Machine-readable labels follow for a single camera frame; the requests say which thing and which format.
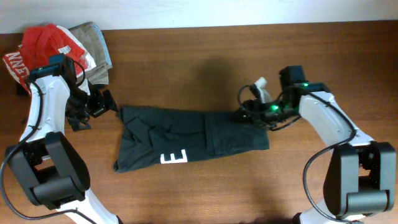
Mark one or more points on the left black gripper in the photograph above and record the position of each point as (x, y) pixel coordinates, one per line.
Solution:
(101, 105)

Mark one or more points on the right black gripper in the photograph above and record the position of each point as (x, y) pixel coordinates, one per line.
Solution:
(258, 115)

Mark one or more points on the dark green t-shirt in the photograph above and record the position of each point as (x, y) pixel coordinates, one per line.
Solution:
(165, 136)

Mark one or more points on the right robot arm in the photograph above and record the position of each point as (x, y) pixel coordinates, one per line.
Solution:
(361, 176)

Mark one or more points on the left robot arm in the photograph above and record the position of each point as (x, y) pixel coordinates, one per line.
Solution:
(46, 165)

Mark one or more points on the khaki folded garment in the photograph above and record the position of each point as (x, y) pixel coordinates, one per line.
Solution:
(85, 33)

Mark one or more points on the light blue folded garment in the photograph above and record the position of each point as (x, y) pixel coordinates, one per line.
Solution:
(104, 46)

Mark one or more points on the black folded garment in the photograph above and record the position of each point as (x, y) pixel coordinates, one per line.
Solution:
(21, 91)

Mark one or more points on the red folded t-shirt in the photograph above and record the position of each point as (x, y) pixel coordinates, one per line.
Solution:
(41, 42)

